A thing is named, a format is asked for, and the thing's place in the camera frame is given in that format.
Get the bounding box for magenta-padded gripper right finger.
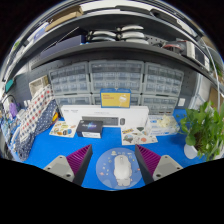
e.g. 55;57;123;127
134;143;184;186

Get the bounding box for navy polka dot cloth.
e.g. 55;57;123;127
13;99;59;161

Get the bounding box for purple toy figure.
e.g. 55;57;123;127
8;101;18;118

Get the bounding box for teal wall-mounted tool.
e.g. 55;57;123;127
4;79;15;93

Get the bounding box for small black cardboard box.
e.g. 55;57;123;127
75;119;104;139

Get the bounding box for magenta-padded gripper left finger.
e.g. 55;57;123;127
43;143;94;187

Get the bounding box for white blue tissue box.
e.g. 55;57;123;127
145;114;181;137

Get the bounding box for white woven basket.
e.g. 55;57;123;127
28;75;50;98

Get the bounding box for white grey computer mouse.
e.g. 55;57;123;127
113;154;133;187

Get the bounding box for green potted plant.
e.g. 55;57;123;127
179;99;224;161

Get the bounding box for yellow and blue card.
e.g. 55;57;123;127
99;88;132;109

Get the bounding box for white keyboard packaging box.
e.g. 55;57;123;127
60;104;150;128

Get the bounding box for red blue checkered cloth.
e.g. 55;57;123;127
18;83;56;143

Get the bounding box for small colourful sticker sheet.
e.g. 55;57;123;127
48;120;78;138

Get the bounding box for large colourful sticker sheet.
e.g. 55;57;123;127
120;126;159;146

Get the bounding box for round blue printed mouse pad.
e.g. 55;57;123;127
95;147;146;190

